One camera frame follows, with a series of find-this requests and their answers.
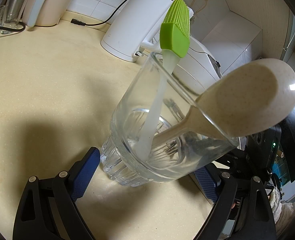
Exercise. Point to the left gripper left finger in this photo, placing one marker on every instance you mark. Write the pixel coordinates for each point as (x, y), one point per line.
(82, 172)

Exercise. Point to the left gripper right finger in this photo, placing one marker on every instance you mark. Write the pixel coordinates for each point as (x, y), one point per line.
(208, 180)

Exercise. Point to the clear ribbed drinking glass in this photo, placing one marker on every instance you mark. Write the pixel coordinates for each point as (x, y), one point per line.
(174, 158)

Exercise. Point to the beige speckled rice paddle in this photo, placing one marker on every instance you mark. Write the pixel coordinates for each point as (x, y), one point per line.
(250, 99)

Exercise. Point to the green silicone basting brush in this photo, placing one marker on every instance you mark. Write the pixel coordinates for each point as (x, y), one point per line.
(174, 41)

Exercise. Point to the white rice cooker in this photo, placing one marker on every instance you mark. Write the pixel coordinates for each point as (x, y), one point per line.
(198, 70)

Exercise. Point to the white electric kettle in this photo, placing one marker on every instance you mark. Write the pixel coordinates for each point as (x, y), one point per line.
(136, 28)

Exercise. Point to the beige electric cooking pot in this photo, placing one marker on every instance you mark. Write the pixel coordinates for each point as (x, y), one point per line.
(43, 13)

